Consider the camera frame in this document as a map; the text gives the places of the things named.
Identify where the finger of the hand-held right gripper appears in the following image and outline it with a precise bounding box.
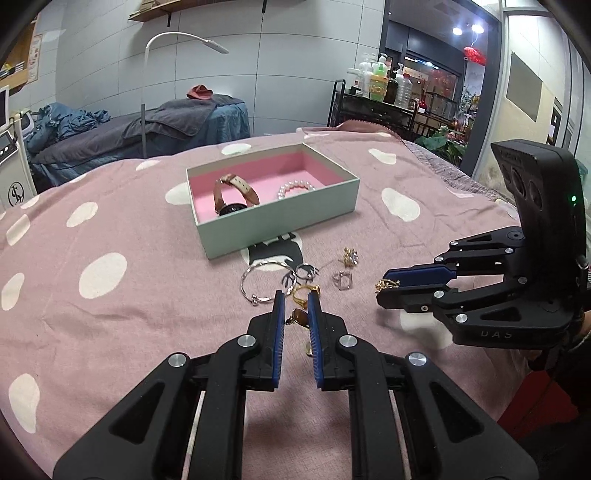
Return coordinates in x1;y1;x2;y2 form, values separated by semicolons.
382;226;527;289
376;276;578;347

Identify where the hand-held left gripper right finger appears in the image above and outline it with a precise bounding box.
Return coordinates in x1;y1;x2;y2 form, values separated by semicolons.
307;291;539;480

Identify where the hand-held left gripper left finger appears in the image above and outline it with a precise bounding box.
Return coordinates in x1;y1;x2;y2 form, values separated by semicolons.
53;291;289;480

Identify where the amber drop earring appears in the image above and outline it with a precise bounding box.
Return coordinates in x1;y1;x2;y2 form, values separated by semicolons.
287;308;315;356

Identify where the silver bangle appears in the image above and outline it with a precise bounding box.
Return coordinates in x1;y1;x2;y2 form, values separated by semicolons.
240;258;294;306

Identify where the gold ring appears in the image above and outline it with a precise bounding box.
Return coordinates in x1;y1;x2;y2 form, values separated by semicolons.
292;285;321;309

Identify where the pale green jewelry box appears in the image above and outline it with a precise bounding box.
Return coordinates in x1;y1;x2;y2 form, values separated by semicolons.
186;141;360;261

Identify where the grey quilted mattress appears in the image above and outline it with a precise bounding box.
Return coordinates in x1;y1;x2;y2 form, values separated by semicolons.
406;140;520;206

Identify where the green potted plant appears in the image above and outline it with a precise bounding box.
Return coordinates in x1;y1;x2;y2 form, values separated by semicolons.
416;124;468;167

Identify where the black metal rack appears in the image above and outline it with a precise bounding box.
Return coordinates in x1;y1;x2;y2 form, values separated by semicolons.
411;99;458;139

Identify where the brown cushion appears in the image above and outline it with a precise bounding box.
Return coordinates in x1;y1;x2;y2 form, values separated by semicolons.
295;119;403;140

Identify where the black trolley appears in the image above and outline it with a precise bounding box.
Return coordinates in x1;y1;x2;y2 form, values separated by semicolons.
327;79;419;141

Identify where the group of bottles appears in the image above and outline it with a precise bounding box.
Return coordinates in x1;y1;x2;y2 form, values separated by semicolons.
347;52;419;109

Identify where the grey towel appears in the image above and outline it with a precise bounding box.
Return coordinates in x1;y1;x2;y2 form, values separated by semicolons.
122;99;218;139

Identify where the grey massage bed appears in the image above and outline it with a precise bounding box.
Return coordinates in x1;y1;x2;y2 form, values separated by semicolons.
28;96;252;188

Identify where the white floor lamp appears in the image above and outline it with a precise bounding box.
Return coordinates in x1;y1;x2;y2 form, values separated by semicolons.
141;32;230;160

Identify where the white beauty machine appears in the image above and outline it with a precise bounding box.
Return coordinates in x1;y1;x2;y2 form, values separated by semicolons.
0;85;38;208

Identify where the crumpled blue blanket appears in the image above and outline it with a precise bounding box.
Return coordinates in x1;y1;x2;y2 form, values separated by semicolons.
25;102;112;153

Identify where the pink strap wristwatch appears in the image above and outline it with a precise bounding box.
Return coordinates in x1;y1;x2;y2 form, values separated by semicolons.
213;174;260;216

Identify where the white pearl bracelet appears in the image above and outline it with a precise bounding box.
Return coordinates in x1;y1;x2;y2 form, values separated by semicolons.
277;181;316;200

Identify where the wooden wall shelf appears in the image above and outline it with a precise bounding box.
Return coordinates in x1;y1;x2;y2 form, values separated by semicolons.
128;0;195;24

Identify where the wooden wall cabinet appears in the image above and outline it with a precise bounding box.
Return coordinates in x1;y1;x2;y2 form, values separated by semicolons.
0;14;44;95

